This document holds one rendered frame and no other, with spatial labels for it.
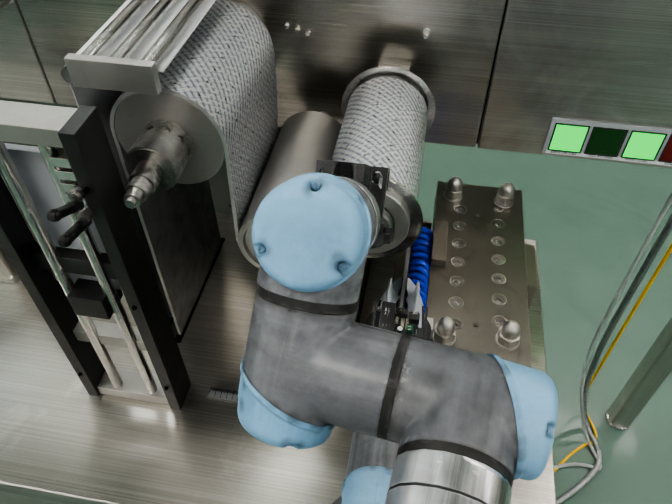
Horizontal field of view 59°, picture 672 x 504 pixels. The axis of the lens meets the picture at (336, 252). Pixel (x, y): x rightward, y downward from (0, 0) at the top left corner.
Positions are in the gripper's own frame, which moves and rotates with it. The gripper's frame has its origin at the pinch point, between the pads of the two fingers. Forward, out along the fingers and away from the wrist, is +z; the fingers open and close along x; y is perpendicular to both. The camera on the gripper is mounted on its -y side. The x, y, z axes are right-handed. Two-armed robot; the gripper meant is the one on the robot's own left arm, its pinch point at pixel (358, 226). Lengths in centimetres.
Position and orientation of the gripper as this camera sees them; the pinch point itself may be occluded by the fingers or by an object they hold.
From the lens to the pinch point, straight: 72.2
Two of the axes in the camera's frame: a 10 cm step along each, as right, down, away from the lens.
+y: 1.1, -9.9, -1.3
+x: -9.8, -1.3, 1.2
